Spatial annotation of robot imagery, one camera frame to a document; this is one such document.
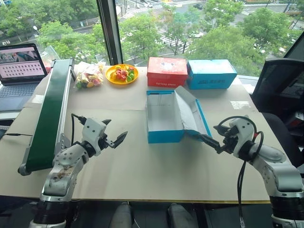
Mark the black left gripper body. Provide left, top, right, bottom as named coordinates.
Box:
left=95, top=134, right=115, bottom=152

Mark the clear bag of toy fruit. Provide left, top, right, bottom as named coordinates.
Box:
left=74, top=62, right=105, bottom=91

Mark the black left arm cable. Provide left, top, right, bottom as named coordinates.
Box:
left=71, top=113, right=86, bottom=146

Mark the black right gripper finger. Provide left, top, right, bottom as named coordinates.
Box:
left=197, top=133, right=224, bottom=155
left=213, top=125, right=230, bottom=136

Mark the dark rounded shape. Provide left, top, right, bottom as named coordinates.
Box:
left=167, top=203, right=193, bottom=228
left=113, top=201, right=133, bottom=228

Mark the green conveyor belt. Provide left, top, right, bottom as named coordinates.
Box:
left=17, top=59, right=75, bottom=177

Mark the black monitor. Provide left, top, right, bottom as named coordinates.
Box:
left=283, top=30, right=304, bottom=59

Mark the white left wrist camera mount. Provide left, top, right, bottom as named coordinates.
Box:
left=82, top=117, right=107, bottom=157

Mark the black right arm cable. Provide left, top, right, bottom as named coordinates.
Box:
left=217, top=115, right=265, bottom=228

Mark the yellow plastic plate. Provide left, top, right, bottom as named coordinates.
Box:
left=105, top=64, right=140, bottom=85

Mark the clear tape patch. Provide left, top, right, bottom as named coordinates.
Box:
left=229, top=100, right=249, bottom=110

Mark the black office chair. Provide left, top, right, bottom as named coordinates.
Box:
left=251, top=57, right=304, bottom=168

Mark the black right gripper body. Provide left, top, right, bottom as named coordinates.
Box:
left=221, top=125, right=239, bottom=154

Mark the grey laptop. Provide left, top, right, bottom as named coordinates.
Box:
left=0, top=43, right=48, bottom=113

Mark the red box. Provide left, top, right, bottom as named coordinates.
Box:
left=146, top=57, right=189, bottom=87

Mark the dark window frame post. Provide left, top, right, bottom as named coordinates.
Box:
left=95, top=0, right=123, bottom=66

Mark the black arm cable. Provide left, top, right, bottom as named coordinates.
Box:
left=217, top=115, right=265, bottom=228
left=71, top=113, right=86, bottom=146

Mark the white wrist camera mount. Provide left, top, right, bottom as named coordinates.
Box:
left=228, top=116, right=257, bottom=158
left=82, top=117, right=107, bottom=157

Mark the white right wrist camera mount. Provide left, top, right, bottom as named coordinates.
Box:
left=228, top=116, right=257, bottom=158

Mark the clear plastic sheet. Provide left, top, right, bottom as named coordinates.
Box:
left=39, top=45, right=60, bottom=68

